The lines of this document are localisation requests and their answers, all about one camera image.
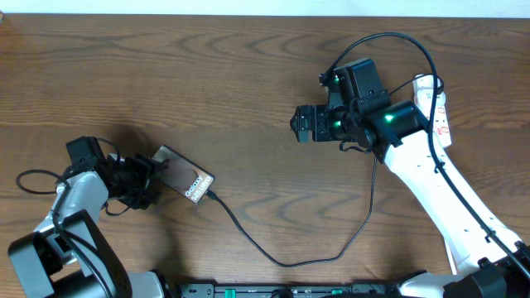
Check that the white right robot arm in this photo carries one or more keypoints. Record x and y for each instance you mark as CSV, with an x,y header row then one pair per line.
x,y
359,110

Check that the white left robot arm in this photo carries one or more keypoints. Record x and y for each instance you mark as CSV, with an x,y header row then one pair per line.
x,y
67,255

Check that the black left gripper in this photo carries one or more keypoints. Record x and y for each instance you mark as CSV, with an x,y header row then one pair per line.
x,y
142,169

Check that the rose gold Galaxy smartphone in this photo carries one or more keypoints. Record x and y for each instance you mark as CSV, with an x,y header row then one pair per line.
x,y
183,175

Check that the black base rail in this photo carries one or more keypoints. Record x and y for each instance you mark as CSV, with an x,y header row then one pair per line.
x,y
362,289

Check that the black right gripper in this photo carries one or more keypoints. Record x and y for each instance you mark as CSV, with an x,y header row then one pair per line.
x,y
319,113

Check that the white power strip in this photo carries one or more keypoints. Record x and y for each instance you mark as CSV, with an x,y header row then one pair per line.
x,y
422,86

